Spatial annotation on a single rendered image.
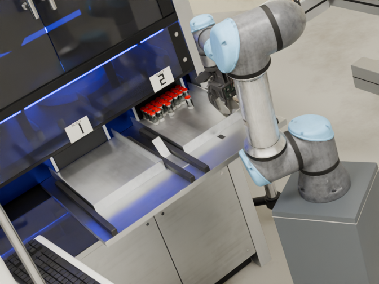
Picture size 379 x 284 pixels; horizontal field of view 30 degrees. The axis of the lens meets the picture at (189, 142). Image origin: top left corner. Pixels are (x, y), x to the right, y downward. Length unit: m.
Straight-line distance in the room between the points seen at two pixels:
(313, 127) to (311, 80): 2.29
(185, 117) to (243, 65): 0.81
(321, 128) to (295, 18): 0.38
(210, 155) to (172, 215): 0.51
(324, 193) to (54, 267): 0.81
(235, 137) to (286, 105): 1.82
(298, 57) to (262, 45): 2.87
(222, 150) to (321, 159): 0.37
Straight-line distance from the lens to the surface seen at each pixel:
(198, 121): 2.37
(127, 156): 2.33
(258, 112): 1.76
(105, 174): 2.29
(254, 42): 1.62
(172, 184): 2.12
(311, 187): 2.01
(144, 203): 2.09
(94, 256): 2.52
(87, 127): 2.32
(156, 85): 2.40
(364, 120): 3.75
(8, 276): 1.76
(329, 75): 4.22
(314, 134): 1.90
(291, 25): 1.65
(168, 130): 2.38
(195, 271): 2.82
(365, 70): 3.09
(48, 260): 2.15
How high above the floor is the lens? 2.07
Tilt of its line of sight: 31 degrees down
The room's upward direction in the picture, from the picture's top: 20 degrees counter-clockwise
